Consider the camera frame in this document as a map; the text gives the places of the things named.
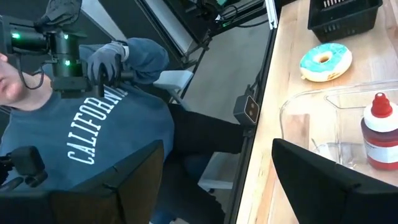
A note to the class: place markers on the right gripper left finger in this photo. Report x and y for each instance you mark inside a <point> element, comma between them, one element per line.
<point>133,186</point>

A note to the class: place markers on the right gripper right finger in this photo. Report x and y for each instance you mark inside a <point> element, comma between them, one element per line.
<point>311,186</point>

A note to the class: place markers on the red food colouring bottle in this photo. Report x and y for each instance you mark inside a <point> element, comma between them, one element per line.
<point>381,140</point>

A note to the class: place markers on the blue frosted donut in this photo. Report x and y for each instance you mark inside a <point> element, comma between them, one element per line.
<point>325,70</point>

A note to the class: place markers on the person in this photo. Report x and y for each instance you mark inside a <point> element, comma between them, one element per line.
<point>93,140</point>

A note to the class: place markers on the clear plastic container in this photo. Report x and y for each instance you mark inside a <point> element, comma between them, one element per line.
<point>311,124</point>

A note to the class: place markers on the grey chair armrest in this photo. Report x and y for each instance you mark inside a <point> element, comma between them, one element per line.
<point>172,82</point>
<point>219,171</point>

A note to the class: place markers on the person's hand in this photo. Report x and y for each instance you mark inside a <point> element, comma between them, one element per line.
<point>104,62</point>

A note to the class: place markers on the black plastic basket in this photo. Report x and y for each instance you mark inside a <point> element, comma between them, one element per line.
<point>342,18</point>

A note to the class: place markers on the grey table-level camera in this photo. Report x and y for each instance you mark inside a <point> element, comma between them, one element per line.
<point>246,110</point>

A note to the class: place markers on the silver aluminium bracket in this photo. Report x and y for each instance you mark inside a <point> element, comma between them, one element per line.
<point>271,14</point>

